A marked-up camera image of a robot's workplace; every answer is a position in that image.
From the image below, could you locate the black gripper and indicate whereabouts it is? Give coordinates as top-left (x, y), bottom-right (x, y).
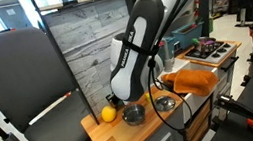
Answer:
top-left (105, 92), bottom-right (122, 110)

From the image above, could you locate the yellow toy lemon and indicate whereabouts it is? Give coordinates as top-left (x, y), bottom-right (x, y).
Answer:
top-left (100, 103), bottom-right (119, 125)

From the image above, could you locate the small steel toy pot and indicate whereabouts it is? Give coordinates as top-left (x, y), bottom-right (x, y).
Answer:
top-left (120, 102), bottom-right (149, 129)

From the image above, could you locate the yellow toy cube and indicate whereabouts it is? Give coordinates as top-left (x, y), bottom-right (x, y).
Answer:
top-left (143, 91), bottom-right (154, 104)

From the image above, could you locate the small steel bowl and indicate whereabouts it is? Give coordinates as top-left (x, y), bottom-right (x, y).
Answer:
top-left (153, 94), bottom-right (178, 114)

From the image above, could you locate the gray wood-print back panel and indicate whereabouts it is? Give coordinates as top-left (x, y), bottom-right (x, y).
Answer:
top-left (41, 0), bottom-right (151, 124)

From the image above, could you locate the white rod red tip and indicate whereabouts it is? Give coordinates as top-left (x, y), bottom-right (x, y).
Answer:
top-left (25, 91), bottom-right (76, 126)

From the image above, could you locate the gray toy faucet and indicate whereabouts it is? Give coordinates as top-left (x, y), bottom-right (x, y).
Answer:
top-left (160, 37), bottom-right (178, 74)

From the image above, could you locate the teal planter box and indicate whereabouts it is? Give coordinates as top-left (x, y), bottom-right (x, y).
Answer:
top-left (170, 20), bottom-right (208, 51)
top-left (156, 35), bottom-right (179, 63)

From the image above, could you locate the orange towel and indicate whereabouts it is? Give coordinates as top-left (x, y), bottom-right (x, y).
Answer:
top-left (160, 63), bottom-right (222, 103)

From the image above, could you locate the white toy sink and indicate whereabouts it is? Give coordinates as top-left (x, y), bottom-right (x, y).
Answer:
top-left (155, 54), bottom-right (226, 126)

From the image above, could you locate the green toy vegetable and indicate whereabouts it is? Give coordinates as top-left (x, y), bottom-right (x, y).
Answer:
top-left (190, 36), bottom-right (200, 46)

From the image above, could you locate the gray office chair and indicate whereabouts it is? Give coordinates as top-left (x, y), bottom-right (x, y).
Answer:
top-left (0, 19), bottom-right (100, 141)

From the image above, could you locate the steel pot with toys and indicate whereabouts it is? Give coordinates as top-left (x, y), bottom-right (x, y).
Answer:
top-left (195, 35), bottom-right (220, 55)

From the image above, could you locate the gray toy stove top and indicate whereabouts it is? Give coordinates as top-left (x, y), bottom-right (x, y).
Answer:
top-left (181, 37), bottom-right (240, 70)

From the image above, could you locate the purple toy vegetable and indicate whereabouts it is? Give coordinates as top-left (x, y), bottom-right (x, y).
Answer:
top-left (200, 36), bottom-right (217, 45)

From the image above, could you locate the red fire extinguisher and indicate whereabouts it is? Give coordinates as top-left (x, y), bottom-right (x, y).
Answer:
top-left (193, 0), bottom-right (202, 18)

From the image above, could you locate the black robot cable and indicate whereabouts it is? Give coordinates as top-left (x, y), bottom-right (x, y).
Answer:
top-left (143, 51), bottom-right (195, 136)

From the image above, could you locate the slanted black frame bar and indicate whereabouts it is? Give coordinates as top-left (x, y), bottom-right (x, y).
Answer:
top-left (27, 0), bottom-right (101, 133)

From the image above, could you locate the black frame post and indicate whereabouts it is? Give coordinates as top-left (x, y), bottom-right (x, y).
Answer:
top-left (124, 0), bottom-right (142, 23)
top-left (195, 0), bottom-right (219, 38)

